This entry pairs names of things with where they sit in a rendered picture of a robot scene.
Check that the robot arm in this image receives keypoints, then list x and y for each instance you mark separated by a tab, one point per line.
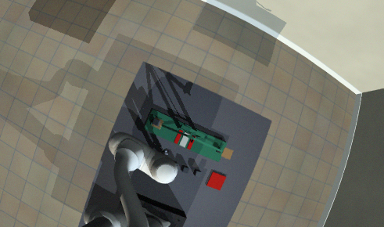
131	153

